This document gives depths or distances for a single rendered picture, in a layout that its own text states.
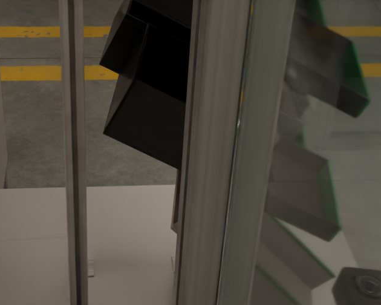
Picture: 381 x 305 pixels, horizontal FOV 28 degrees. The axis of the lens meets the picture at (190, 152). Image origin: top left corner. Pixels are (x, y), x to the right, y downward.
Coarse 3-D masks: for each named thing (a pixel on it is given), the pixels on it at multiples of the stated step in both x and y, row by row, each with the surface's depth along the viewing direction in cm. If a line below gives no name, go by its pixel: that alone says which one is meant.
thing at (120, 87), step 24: (144, 48) 79; (168, 48) 85; (120, 72) 87; (144, 72) 87; (168, 72) 87; (120, 96) 77; (144, 96) 74; (168, 96) 74; (120, 120) 76; (144, 120) 76; (168, 120) 76; (144, 144) 77; (168, 144) 77
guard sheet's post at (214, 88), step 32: (224, 0) 22; (192, 32) 25; (224, 32) 22; (192, 64) 25; (224, 64) 23; (192, 96) 25; (224, 96) 23; (192, 128) 25; (224, 128) 24; (192, 160) 25; (224, 160) 25; (192, 192) 26; (224, 192) 26; (192, 224) 26; (224, 224) 28; (192, 256) 27; (192, 288) 28
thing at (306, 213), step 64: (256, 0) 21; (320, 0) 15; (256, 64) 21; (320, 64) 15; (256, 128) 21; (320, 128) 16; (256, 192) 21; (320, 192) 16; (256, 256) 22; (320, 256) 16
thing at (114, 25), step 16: (128, 0) 91; (128, 16) 86; (144, 16) 99; (160, 16) 99; (112, 32) 91; (128, 32) 87; (176, 32) 100; (112, 48) 88; (128, 48) 88; (112, 64) 89
